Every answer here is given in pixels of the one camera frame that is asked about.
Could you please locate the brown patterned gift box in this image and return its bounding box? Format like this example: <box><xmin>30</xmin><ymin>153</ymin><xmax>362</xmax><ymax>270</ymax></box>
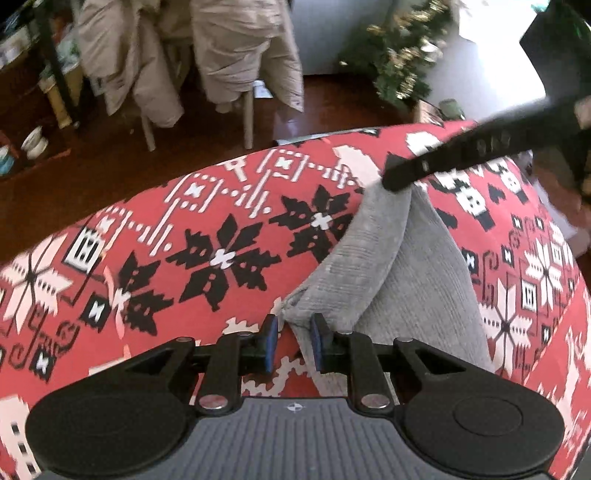
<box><xmin>413</xmin><ymin>99</ymin><xmax>446</xmax><ymax>127</ymax></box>

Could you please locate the grey knitted sweater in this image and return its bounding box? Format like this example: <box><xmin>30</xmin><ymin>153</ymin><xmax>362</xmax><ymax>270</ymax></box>
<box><xmin>281</xmin><ymin>178</ymin><xmax>492</xmax><ymax>398</ymax></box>

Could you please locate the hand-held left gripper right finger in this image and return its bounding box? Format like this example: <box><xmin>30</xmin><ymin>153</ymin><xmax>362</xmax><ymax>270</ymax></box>
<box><xmin>310</xmin><ymin>314</ymin><xmax>467</xmax><ymax>411</ymax></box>

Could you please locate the beige padded jacket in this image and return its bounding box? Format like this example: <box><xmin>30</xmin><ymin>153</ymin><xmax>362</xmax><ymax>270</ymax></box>
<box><xmin>76</xmin><ymin>0</ymin><xmax>305</xmax><ymax>127</ymax></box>

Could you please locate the green wrapped gift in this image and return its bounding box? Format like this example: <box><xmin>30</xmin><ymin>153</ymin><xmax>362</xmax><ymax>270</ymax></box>
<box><xmin>436</xmin><ymin>99</ymin><xmax>465</xmax><ymax>121</ymax></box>

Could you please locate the small decorated christmas tree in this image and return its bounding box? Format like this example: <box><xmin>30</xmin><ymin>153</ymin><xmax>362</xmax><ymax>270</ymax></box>
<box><xmin>339</xmin><ymin>0</ymin><xmax>455</xmax><ymax>109</ymax></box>

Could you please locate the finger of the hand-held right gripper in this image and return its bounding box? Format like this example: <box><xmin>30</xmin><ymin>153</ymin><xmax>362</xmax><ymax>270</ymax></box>
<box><xmin>382</xmin><ymin>99</ymin><xmax>578</xmax><ymax>193</ymax></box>

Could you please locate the red patterned blanket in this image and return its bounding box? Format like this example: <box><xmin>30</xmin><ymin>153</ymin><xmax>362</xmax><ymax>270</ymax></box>
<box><xmin>0</xmin><ymin>119</ymin><xmax>591</xmax><ymax>480</ymax></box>

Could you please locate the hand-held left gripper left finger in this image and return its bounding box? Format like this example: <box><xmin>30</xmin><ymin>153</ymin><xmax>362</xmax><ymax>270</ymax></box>
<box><xmin>124</xmin><ymin>314</ymin><xmax>280</xmax><ymax>414</ymax></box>

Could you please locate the white ceramic pot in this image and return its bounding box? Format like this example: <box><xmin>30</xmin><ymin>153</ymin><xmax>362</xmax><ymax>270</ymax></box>
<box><xmin>21</xmin><ymin>126</ymin><xmax>49</xmax><ymax>160</ymax></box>

